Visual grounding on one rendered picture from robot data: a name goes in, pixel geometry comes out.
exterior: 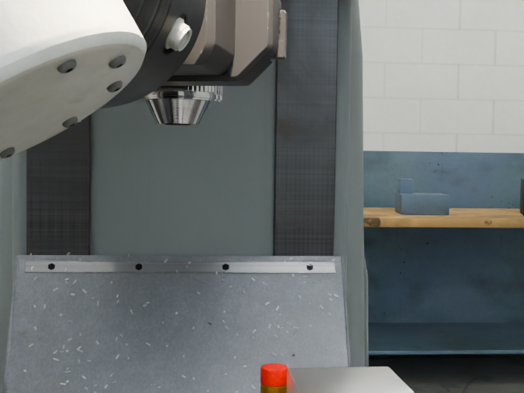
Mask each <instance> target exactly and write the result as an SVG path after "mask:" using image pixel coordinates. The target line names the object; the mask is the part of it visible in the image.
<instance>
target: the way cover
mask: <svg viewBox="0 0 524 393"><path fill-rule="evenodd" d="M80 258H81V261H80V260H79V259H80ZM167 258H168V260H167V261H166V262H164V261H165V260H166V259H167ZM290 258H292V259H291V260H290ZM333 259H335V260H333ZM284 260H285V262H284ZM332 260H333V261H332ZM190 261H191V264H188V262H190ZM300 261H302V262H303V263H302V264H300V263H299V262H300ZM309 262H311V263H309ZM307 264H309V265H312V266H308V265H307ZM186 265H187V266H188V267H187V266H186ZM33 266H34V267H33ZM31 267H32V268H33V271H31ZM65 269H66V271H65ZM176 270H177V271H178V272H177V271H176ZM225 270H227V272H225ZM216 271H217V272H218V274H216ZM222 273H223V276H224V277H222ZM292 274H294V277H293V276H292ZM303 275H304V276H307V277H303ZM36 277H37V278H36ZM35 278H36V279H35ZM67 278H68V279H69V280H65V279H67ZM251 278H254V279H255V281H254V280H252V279H251ZM34 279H35V280H34ZM222 279H224V280H225V281H219V280H222ZM75 280H76V282H75V283H74V284H73V282H74V281H75ZM66 281H67V283H68V284H67V283H66ZM111 281H113V282H112V284H111ZM202 281H206V282H202ZM315 281H317V283H315V284H314V283H313V282H315ZM263 282H264V283H265V284H267V285H265V284H264V283H263ZM304 282H305V283H304ZM229 286H232V287H231V288H229ZM57 287H58V289H57V290H55V291H53V289H56V288H57ZM82 289H84V290H85V291H86V292H87V293H84V291H83V290H82ZM243 290H244V292H245V293H244V292H243ZM197 292H199V293H200V294H198V293H197ZM71 293H73V294H75V295H74V296H71ZM328 293H331V294H332V296H330V295H328ZM334 294H335V295H337V296H339V297H336V296H334ZM117 295H119V296H118V298H117V297H116V296H117ZM299 296H301V299H300V298H299ZM92 297H94V298H93V299H92ZM329 299H333V301H330V300H329ZM118 300H119V301H118ZM97 301H99V303H98V305H97ZM117 302H118V303H117ZM146 302H150V303H148V304H147V306H143V305H144V304H146ZM267 302H269V304H267V305H265V303H267ZM309 303H311V304H309ZM44 304H45V309H44ZM34 305H35V306H36V308H34ZM320 305H322V307H323V309H321V308H320ZM278 306H279V308H278V310H276V308H277V307H278ZM130 310H132V312H133V314H132V313H131V311H130ZM224 311H225V313H224ZM175 312H177V315H176V314H175ZM60 313H61V314H62V316H60V315H59V314H60ZM322 313H324V315H323V316H322ZM328 313H330V314H331V316H329V315H328ZM279 314H281V316H279ZM69 320H70V321H72V324H71V323H69V322H68V321H69ZM223 320H224V321H225V323H224V322H223ZM162 321H164V323H162ZM208 321H209V322H211V323H212V325H210V324H209V323H208ZM287 321H288V322H289V323H291V325H290V324H287ZM176 323H177V325H175V324H176ZM269 324H271V326H270V328H268V327H269ZM278 325H279V326H280V328H278ZM310 325H312V326H310ZM35 326H36V328H37V330H36V331H35V329H34V327H35ZM225 326H226V327H227V328H228V329H227V328H226V327H225ZM309 326H310V327H309ZM193 327H194V329H193ZM282 327H284V328H282ZM293 327H298V328H299V329H298V328H293ZM281 328H282V329H281ZM255 329H256V331H255V332H254V333H253V331H254V330H255ZM287 331H288V333H286V332H287ZM294 332H296V333H295V334H293V333H294ZM80 333H81V336H80ZM237 334H238V335H237ZM121 335H122V336H123V337H122V336H121ZM275 335H277V336H278V337H276V336H275ZM253 336H254V339H253V338H252V337H253ZM117 337H118V338H117ZM69 338H72V340H70V341H68V339H69ZM116 338H117V341H116ZM315 339H317V340H315ZM96 341H98V343H99V344H98V345H97V343H96ZM146 342H147V343H149V344H150V345H147V344H146ZM31 344H33V345H32V346H31V347H29V345H31ZM125 344H128V345H125ZM63 345H64V349H63V348H62V347H63ZM166 345H168V347H166ZM80 346H81V348H80V349H79V350H81V351H83V352H80V351H79V350H77V349H78V348H79V347H80ZM326 347H327V348H328V349H327V350H326ZM56 350H58V351H57V352H56V353H55V354H54V353H53V352H55V351H56ZM66 350H69V352H66ZM59 351H64V352H59ZM290 351H293V352H290ZM272 353H274V354H276V356H273V355H272ZM282 353H283V354H284V355H283V356H281V354H282ZM118 354H119V357H118V359H116V356H117V355H118ZM293 354H295V356H292V355H293ZM183 355H184V358H183ZM128 357H129V359H128ZM54 358H56V359H59V361H56V360H53V359H54ZM234 358H235V359H234ZM77 360H79V361H80V362H79V363H78V361H77ZM88 360H90V362H88ZM267 363H280V364H283V365H286V366H287V364H288V365H289V368H309V367H351V356H350V344H349V323H348V312H347V300H346V289H345V268H344V257H343V256H340V257H335V256H129V257H128V256H119V255H68V256H67V255H16V264H15V272H14V280H13V288H12V303H11V311H10V319H9V334H8V342H7V350H6V358H5V372H4V381H3V389H2V393H94V392H95V391H96V392H97V393H235V392H236V391H238V392H237V393H260V367H261V366H262V365H264V364H267ZM245 365H246V367H244V368H243V366H245ZM67 368H69V369H68V370H67ZM24 370H26V372H24ZM65 371H71V372H68V373H65ZM111 374H112V376H111ZM225 374H227V375H225ZM182 375H183V376H185V377H186V378H184V377H182ZM82 376H85V378H86V379H84V378H82ZM110 376H111V377H110ZM193 377H194V379H195V380H194V379H193ZM67 380H69V382H68V383H66V381H67ZM114 381H117V382H115V383H112V382H114ZM60 383H65V385H62V384H60ZM95 384H96V385H97V386H94V385H95ZM106 384H107V385H108V386H107V387H106V388H104V386H105V385H106ZM151 384H155V385H153V386H151ZM251 385H253V386H254V387H255V389H254V388H252V387H251ZM159 386H160V388H158V387H159ZM85 387H86V388H88V389H86V388H85ZM207 390H209V391H207Z"/></svg>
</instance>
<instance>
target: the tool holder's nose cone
mask: <svg viewBox="0 0 524 393"><path fill-rule="evenodd" d="M146 102H147V105H148V108H149V109H150V112H151V114H152V115H153V117H154V120H155V122H156V123H157V124H161V125H174V126H190V125H199V123H200V120H201V119H202V117H203V115H204V113H205V111H206V110H207V107H208V105H209V104H210V102H209V101H198V100H181V99H156V100H146Z"/></svg>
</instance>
